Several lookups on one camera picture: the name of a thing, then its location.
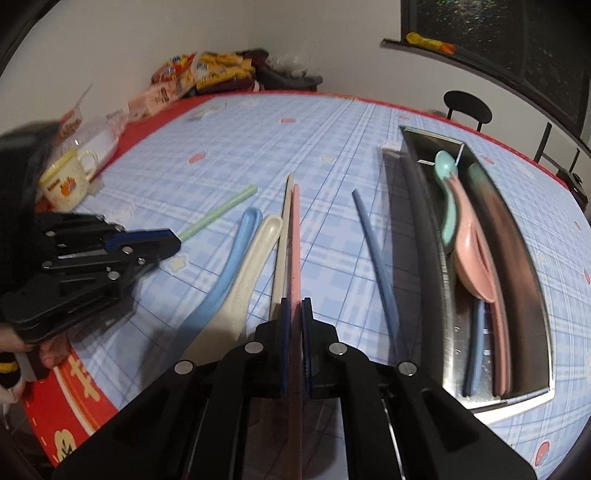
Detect black metal folding frame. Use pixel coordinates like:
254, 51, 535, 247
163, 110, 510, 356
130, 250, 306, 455
534, 122, 583, 174

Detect white paper labels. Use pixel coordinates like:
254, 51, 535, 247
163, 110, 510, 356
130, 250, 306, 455
185, 104, 222, 123

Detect clear plastic bag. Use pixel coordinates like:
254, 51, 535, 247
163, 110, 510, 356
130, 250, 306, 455
270, 53, 308, 77

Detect pink spoon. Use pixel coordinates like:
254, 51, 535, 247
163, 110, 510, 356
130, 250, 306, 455
445, 178, 499, 303

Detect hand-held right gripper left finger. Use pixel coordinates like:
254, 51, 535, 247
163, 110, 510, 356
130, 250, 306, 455
53, 298, 294, 480

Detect grey stool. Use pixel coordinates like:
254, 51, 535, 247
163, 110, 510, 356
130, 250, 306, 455
259, 65, 324, 93

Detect yellow snack packet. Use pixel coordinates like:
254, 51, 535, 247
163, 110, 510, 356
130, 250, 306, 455
405, 32, 455, 53

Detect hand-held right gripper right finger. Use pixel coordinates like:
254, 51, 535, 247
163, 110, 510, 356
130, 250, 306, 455
301, 298, 539, 480

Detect metal utensil tray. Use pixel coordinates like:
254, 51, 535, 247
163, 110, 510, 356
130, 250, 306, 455
382, 124, 555, 409

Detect beige chopstick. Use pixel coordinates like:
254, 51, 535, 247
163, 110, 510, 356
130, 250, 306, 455
269, 172, 296, 321

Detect clear plastic container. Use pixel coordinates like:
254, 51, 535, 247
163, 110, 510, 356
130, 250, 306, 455
69, 115, 123, 164

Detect black window sill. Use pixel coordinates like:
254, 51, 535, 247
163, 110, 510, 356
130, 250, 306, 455
381, 38, 591, 160

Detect yellow rimmed cup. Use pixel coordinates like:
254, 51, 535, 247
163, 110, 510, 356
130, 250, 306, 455
38, 148, 100, 208

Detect person's left hand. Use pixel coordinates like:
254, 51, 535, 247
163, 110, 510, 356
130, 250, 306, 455
37, 331, 77, 370

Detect green spoon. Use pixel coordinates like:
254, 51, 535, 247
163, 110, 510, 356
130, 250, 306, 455
434, 151, 460, 254

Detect black round chair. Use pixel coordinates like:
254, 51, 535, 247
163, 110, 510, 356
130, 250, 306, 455
443, 90, 492, 132

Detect blue spoon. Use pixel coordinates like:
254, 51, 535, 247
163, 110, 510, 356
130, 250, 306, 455
178, 208, 264, 365

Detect beige spoon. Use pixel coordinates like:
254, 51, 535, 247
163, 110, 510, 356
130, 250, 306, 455
182, 215, 284, 365

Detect yellow snack bags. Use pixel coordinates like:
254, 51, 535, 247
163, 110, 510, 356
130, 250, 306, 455
127, 83, 195, 118

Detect green chopstick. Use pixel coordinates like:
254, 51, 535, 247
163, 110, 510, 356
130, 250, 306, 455
177, 185, 258, 241

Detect dark window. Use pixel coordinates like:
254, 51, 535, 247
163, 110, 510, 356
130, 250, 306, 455
401, 0, 591, 134

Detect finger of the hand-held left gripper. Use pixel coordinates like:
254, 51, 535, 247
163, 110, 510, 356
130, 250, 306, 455
39, 213, 182, 252
41, 244, 182, 288

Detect orange snack bag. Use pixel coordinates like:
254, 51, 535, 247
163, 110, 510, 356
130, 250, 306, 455
151, 53, 199, 86

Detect red snack bag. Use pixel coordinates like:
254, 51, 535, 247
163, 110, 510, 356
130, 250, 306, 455
51, 108, 84, 144

